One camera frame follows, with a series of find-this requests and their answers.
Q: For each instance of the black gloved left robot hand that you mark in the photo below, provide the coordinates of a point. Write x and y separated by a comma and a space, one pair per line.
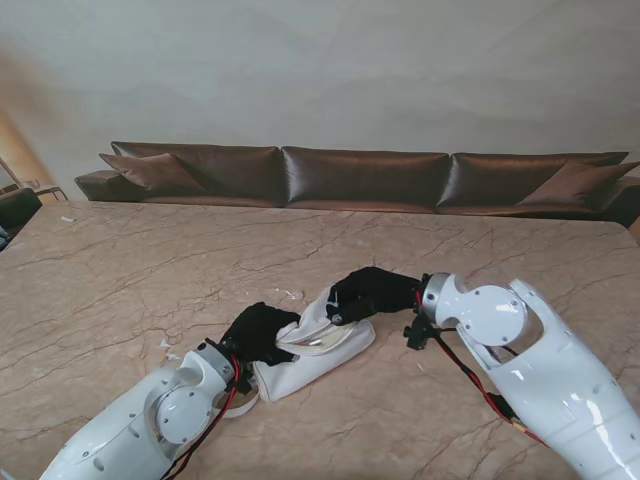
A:
260, 330

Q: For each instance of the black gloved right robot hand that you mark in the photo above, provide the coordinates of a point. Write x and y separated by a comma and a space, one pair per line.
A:
372, 295

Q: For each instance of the white zip tie loop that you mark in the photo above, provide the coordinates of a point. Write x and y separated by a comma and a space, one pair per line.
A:
332, 300

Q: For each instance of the cream white cosmetics bag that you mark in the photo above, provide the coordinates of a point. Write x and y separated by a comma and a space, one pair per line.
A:
320, 350

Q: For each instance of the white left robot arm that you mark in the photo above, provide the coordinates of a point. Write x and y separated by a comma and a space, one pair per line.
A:
145, 420

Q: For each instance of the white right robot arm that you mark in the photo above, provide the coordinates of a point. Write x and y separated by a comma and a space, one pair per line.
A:
525, 360

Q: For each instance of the crumpled clear plastic wrapper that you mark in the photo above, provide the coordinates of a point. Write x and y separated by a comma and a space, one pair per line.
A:
295, 295

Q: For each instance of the brown leather sofa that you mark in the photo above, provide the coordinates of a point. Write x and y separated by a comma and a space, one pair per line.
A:
365, 175

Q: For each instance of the brown sofa cushion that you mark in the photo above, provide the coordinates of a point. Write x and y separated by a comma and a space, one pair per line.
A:
580, 182
150, 172

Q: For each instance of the small wooden side table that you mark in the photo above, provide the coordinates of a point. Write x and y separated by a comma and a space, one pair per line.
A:
50, 191

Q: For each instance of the dark armchair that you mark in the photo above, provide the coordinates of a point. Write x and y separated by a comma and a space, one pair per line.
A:
17, 205

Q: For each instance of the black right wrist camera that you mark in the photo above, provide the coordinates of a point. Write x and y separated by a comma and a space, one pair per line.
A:
420, 332

